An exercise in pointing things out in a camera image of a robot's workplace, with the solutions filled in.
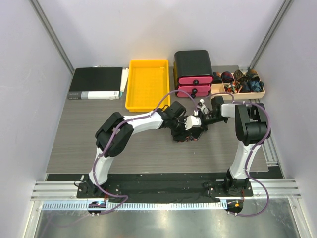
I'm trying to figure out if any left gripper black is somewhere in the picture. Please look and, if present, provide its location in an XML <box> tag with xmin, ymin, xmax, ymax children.
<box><xmin>168</xmin><ymin>117</ymin><xmax>191</xmax><ymax>142</ymax></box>

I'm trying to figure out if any dark patterned necktie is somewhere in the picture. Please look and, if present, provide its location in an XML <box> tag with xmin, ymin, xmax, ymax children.
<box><xmin>182</xmin><ymin>128</ymin><xmax>203</xmax><ymax>142</ymax></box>

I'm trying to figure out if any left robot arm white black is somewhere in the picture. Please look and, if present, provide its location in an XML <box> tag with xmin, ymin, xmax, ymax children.
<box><xmin>85</xmin><ymin>101</ymin><xmax>186</xmax><ymax>198</ymax></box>

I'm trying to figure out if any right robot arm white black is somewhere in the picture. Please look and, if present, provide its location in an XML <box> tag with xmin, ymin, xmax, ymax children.
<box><xmin>204</xmin><ymin>96</ymin><xmax>271</xmax><ymax>196</ymax></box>

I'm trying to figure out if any rolled floral tie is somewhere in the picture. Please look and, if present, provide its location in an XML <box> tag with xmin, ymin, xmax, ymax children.
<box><xmin>224</xmin><ymin>82</ymin><xmax>238</xmax><ymax>94</ymax></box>

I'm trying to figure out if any rolled red patterned tie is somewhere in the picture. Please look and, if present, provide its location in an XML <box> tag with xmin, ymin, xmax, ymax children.
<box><xmin>221</xmin><ymin>71</ymin><xmax>235</xmax><ymax>83</ymax></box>

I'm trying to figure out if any black pink drawer unit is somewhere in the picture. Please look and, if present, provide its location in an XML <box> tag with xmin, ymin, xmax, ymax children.
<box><xmin>173</xmin><ymin>50</ymin><xmax>213</xmax><ymax>98</ymax></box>

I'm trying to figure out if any rolled navy tie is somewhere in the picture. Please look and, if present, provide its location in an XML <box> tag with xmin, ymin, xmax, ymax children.
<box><xmin>238</xmin><ymin>80</ymin><xmax>251</xmax><ymax>93</ymax></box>

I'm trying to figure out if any rolled brown patterned tie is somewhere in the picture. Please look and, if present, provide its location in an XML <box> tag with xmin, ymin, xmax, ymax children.
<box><xmin>233</xmin><ymin>69</ymin><xmax>248</xmax><ymax>82</ymax></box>

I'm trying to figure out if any yellow plastic tray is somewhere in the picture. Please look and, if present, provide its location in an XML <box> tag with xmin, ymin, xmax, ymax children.
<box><xmin>125</xmin><ymin>59</ymin><xmax>171</xmax><ymax>113</ymax></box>

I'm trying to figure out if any rolled blue tie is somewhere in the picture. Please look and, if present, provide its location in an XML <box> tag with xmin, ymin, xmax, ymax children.
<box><xmin>248</xmin><ymin>80</ymin><xmax>264</xmax><ymax>93</ymax></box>

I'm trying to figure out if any rolled orange dark tie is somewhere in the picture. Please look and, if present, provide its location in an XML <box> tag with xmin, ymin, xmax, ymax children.
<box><xmin>246</xmin><ymin>69</ymin><xmax>260</xmax><ymax>81</ymax></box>

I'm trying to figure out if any white teal pen box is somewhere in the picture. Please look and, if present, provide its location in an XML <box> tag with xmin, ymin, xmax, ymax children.
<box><xmin>119</xmin><ymin>68</ymin><xmax>129</xmax><ymax>97</ymax></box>

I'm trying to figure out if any black binder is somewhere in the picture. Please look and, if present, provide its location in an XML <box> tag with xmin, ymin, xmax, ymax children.
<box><xmin>67</xmin><ymin>67</ymin><xmax>123</xmax><ymax>100</ymax></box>

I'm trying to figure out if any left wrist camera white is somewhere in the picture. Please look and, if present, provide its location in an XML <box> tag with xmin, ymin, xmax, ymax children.
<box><xmin>184</xmin><ymin>110</ymin><xmax>202</xmax><ymax>130</ymax></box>

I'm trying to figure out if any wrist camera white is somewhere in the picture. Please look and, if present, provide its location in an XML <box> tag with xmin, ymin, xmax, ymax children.
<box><xmin>198</xmin><ymin>99</ymin><xmax>210</xmax><ymax>115</ymax></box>
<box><xmin>184</xmin><ymin>110</ymin><xmax>202</xmax><ymax>130</ymax></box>

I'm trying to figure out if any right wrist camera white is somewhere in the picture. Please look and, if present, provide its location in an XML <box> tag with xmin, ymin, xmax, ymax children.
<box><xmin>198</xmin><ymin>99</ymin><xmax>210</xmax><ymax>115</ymax></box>

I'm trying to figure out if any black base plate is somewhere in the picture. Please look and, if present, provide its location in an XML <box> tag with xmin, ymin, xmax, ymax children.
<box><xmin>75</xmin><ymin>173</ymin><xmax>253</xmax><ymax>204</ymax></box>

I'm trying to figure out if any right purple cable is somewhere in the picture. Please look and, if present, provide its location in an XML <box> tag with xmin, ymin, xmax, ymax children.
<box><xmin>205</xmin><ymin>92</ymin><xmax>272</xmax><ymax>218</ymax></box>

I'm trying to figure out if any purple cable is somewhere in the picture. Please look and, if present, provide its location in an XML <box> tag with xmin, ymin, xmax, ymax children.
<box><xmin>91</xmin><ymin>89</ymin><xmax>199</xmax><ymax>215</ymax></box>
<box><xmin>205</xmin><ymin>92</ymin><xmax>272</xmax><ymax>218</ymax></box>

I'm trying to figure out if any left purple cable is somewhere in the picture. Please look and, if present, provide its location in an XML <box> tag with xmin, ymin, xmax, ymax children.
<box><xmin>91</xmin><ymin>89</ymin><xmax>199</xmax><ymax>215</ymax></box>

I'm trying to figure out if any white slotted cable duct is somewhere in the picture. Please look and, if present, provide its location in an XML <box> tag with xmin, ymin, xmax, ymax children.
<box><xmin>42</xmin><ymin>200</ymin><xmax>227</xmax><ymax>212</ymax></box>

